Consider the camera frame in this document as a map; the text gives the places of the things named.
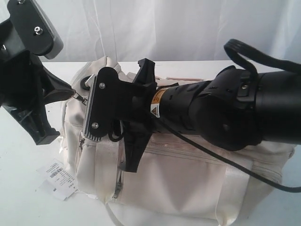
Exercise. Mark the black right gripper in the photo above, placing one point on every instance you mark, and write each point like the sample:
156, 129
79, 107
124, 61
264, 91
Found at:
138, 120

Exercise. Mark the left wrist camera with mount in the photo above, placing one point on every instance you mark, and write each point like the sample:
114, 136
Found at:
28, 29

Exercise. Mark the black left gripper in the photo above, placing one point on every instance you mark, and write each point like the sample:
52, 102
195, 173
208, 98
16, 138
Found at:
26, 86

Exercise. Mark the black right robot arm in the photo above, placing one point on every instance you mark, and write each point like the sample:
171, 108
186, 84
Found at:
238, 108

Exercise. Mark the white paper barcode tag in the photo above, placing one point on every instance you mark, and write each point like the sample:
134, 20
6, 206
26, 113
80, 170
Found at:
58, 182

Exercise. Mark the white backdrop curtain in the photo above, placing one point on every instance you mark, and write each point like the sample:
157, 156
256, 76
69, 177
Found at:
173, 30

